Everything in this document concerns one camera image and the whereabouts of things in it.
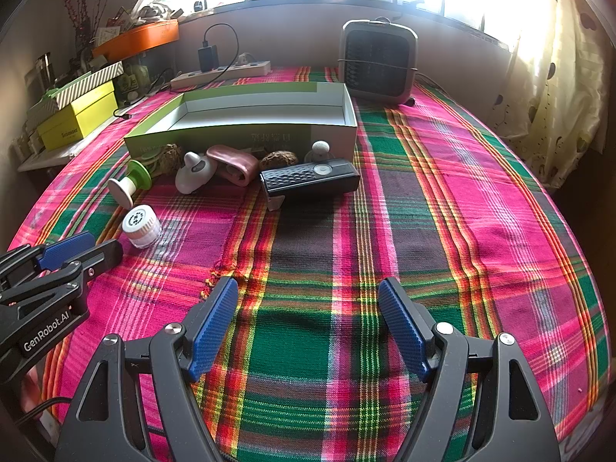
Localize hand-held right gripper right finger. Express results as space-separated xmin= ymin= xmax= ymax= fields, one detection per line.
xmin=378 ymin=276 xmax=561 ymax=462

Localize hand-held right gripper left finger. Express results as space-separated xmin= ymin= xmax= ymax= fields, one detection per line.
xmin=55 ymin=276 xmax=239 ymax=462

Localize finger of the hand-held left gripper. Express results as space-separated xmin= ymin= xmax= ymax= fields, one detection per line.
xmin=0 ymin=231 xmax=97 ymax=290
xmin=0 ymin=239 xmax=123 ymax=306

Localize small white jar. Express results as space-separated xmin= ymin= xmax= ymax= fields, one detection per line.
xmin=122 ymin=206 xmax=161 ymax=250

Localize green and white spool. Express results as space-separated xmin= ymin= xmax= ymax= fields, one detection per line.
xmin=107 ymin=161 xmax=154 ymax=203

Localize white round device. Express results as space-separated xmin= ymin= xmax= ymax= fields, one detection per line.
xmin=174 ymin=151 xmax=209 ymax=194

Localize pink case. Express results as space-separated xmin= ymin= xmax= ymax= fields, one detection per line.
xmin=206 ymin=144 xmax=258 ymax=187

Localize black rectangular light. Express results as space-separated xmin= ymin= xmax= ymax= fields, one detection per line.
xmin=260 ymin=158 xmax=361 ymax=199

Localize small white ball-headed item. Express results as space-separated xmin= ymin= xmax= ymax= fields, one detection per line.
xmin=304 ymin=141 xmax=335 ymax=162

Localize shallow green cardboard box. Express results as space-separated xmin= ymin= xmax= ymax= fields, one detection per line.
xmin=124 ymin=82 xmax=358 ymax=157

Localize white board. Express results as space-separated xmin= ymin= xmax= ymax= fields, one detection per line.
xmin=17 ymin=125 xmax=116 ymax=172

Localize pink green plaid blanket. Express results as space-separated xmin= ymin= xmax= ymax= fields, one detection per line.
xmin=10 ymin=65 xmax=607 ymax=462

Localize yellow box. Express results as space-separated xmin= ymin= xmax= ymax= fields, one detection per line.
xmin=36 ymin=81 xmax=119 ymax=151

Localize striped green box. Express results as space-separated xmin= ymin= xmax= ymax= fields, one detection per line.
xmin=26 ymin=62 xmax=125 ymax=126

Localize green patterned container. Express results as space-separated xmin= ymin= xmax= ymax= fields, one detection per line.
xmin=120 ymin=65 xmax=150 ymax=97

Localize metal container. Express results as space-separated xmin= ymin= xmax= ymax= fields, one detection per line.
xmin=26 ymin=50 xmax=54 ymax=87

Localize dried red berry branches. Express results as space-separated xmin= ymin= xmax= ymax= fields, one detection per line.
xmin=58 ymin=0 xmax=93 ymax=51

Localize orange tray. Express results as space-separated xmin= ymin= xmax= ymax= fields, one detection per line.
xmin=92 ymin=20 xmax=180 ymax=59

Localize white power strip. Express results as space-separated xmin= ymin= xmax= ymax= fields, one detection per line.
xmin=170 ymin=60 xmax=271 ymax=90

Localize pile of papers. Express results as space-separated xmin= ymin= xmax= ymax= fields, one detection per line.
xmin=110 ymin=0 xmax=184 ymax=34

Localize grey portable space heater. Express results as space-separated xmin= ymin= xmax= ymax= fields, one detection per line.
xmin=339 ymin=18 xmax=419 ymax=105

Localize spotted cream curtain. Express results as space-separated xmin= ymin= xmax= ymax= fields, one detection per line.
xmin=491 ymin=0 xmax=616 ymax=188

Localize thin black cable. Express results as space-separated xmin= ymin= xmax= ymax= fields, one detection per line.
xmin=114 ymin=65 xmax=175 ymax=119

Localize black charger cable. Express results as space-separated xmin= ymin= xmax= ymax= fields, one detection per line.
xmin=202 ymin=23 xmax=239 ymax=74

